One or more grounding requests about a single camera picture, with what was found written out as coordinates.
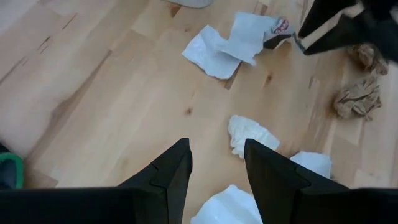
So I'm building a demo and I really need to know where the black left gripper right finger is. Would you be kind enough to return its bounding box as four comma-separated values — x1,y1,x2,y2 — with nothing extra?
243,138,398,224

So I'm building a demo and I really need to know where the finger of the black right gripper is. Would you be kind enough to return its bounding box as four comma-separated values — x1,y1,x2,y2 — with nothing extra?
297,0,358,39
302,14,380,57

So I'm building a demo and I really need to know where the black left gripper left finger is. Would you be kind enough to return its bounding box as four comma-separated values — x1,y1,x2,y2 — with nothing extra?
0,138,193,224

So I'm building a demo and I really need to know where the white tissue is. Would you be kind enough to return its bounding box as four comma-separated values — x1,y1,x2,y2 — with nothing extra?
189,184,264,224
289,151,334,180
227,114,281,159

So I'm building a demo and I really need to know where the dark printed snack wrapper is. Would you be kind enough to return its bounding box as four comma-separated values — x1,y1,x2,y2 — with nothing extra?
262,17,297,50

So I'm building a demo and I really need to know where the torn white paper sheet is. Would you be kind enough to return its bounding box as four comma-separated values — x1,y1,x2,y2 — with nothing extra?
181,11,280,80

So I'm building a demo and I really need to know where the white plastic trash bin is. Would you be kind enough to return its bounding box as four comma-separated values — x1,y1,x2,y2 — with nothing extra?
164,0,215,9

